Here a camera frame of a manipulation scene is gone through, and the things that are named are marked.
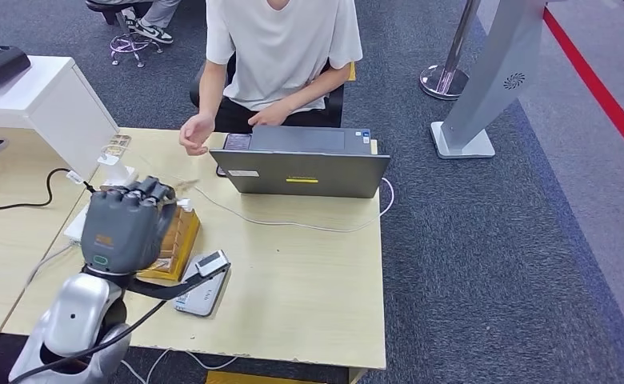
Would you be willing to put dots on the white key card stack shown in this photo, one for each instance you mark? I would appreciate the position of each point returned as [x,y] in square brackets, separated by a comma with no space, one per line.
[185,205]

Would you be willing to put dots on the person on stool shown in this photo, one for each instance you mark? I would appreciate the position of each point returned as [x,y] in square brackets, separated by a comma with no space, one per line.
[158,13]

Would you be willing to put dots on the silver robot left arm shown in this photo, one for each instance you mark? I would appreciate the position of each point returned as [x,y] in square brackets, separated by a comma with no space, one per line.
[73,318]

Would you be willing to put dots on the white cabinet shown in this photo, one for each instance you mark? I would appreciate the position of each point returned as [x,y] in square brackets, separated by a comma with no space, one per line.
[52,106]

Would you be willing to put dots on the person's right forearm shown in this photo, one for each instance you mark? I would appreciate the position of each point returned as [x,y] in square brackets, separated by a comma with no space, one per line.
[210,98]

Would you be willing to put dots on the seated person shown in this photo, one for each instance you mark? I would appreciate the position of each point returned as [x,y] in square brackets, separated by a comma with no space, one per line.
[280,48]

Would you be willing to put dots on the black stool with chrome base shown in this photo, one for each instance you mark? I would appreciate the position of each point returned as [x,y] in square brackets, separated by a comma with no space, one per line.
[126,45]

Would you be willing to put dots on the white charger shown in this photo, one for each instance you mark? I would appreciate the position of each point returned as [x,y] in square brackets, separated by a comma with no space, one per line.
[124,174]

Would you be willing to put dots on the black camera bracket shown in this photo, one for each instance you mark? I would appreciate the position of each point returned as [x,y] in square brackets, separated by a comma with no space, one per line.
[158,290]

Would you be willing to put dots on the chrome stanchion post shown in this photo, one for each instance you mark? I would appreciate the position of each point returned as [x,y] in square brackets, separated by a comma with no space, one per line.
[444,82]

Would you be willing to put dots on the person's left hand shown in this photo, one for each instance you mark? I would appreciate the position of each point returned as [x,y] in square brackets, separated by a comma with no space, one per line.
[269,114]

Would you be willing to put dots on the silver kiosk stand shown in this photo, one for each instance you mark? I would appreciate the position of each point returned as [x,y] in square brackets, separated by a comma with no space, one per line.
[497,69]

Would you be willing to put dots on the person's left forearm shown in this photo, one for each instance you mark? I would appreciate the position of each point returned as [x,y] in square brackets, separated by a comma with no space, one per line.
[317,87]

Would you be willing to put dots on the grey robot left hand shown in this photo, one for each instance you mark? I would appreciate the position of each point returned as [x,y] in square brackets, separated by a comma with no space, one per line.
[121,233]

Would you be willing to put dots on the grey laptop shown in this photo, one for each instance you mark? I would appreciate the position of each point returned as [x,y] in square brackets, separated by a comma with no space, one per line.
[301,175]

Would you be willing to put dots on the cardboard card organiser box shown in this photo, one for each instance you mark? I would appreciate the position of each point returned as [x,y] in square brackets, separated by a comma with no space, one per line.
[182,238]

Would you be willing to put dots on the white power strip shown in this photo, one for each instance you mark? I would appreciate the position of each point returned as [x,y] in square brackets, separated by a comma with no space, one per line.
[73,230]

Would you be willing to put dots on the black office chair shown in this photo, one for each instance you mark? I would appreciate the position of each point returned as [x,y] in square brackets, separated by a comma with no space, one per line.
[336,103]

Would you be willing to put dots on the person's right hand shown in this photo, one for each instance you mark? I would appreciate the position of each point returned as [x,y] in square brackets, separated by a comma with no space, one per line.
[198,132]

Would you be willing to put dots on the grey card reader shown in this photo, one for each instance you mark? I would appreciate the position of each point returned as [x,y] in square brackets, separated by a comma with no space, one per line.
[203,302]

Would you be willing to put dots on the dark smartphone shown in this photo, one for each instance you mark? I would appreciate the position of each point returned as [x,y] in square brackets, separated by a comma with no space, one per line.
[237,142]

